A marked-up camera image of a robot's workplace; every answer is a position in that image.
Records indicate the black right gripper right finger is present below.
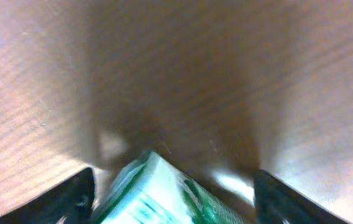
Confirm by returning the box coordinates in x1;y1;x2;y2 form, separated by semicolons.
254;170;347;224

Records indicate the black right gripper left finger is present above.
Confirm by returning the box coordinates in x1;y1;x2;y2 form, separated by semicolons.
0;167;95;224

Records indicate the green white soap packet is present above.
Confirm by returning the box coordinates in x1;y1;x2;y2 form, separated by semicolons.
91;152;248;224

